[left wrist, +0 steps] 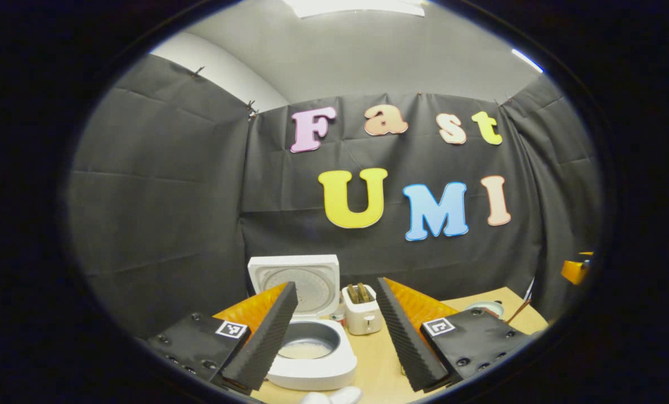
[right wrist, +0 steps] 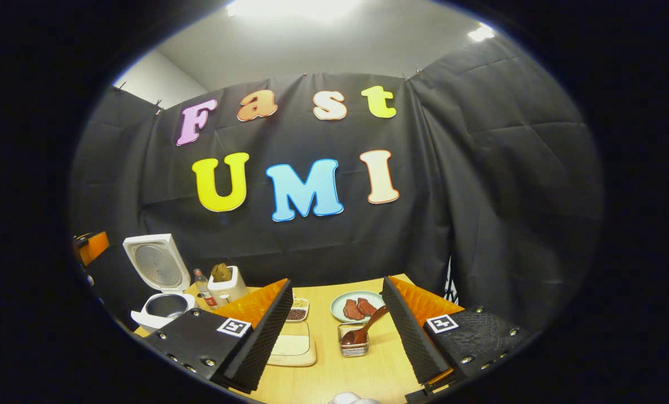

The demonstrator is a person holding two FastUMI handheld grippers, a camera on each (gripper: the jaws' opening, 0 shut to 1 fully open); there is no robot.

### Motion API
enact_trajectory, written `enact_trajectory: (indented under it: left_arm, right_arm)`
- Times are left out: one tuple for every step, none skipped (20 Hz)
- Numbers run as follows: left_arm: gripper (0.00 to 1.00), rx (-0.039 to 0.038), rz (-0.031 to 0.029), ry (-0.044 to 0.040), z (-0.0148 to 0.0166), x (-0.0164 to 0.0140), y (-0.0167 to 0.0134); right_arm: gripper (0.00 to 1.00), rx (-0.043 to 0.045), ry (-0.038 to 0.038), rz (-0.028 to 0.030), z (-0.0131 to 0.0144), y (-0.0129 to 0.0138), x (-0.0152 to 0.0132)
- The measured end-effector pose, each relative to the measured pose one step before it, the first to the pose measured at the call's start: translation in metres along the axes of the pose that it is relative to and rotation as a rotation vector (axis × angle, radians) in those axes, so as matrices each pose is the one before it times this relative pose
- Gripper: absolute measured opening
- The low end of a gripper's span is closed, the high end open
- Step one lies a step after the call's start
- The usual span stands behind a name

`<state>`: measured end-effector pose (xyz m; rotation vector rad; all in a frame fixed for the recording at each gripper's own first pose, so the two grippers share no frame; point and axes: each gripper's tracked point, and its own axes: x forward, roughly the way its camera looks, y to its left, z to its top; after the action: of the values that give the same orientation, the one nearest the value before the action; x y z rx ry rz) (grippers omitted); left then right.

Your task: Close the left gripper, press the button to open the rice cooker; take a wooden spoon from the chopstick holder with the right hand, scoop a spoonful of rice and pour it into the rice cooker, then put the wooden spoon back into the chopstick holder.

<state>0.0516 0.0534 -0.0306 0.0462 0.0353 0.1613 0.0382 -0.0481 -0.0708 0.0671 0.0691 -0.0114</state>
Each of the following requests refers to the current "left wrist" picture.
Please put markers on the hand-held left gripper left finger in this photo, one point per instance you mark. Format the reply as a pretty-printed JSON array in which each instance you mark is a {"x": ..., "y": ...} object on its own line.
[{"x": 266, "y": 336}]

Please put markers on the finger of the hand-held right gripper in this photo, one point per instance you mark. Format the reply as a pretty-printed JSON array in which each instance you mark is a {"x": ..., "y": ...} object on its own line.
[{"x": 575, "y": 270}]

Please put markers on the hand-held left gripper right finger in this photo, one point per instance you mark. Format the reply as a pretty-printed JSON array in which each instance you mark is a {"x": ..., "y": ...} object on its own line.
[{"x": 406, "y": 336}]

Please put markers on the white rice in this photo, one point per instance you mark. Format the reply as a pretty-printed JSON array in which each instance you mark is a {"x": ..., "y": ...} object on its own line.
[{"x": 306, "y": 350}]

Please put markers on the white rice cooker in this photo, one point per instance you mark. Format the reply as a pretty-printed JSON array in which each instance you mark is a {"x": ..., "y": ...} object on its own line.
[{"x": 317, "y": 373}]

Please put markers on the brown wooden spoon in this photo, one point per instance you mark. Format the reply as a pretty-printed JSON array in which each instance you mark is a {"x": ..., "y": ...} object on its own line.
[{"x": 519, "y": 310}]

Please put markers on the white toaster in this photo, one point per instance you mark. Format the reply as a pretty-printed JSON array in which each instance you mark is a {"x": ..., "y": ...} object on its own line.
[{"x": 365, "y": 320}]

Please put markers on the brown toast slice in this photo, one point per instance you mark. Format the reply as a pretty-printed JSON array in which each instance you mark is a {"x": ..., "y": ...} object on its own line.
[
  {"x": 363, "y": 292},
  {"x": 353, "y": 293}
]

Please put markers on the pale green plate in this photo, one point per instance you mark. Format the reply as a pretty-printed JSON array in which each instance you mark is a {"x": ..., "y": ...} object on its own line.
[{"x": 485, "y": 308}]

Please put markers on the black backdrop cloth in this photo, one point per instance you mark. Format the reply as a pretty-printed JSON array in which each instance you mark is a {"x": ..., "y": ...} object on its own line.
[{"x": 160, "y": 213}]

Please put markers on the large ceiling light panel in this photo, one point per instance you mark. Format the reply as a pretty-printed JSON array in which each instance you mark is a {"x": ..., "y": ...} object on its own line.
[{"x": 356, "y": 7}]

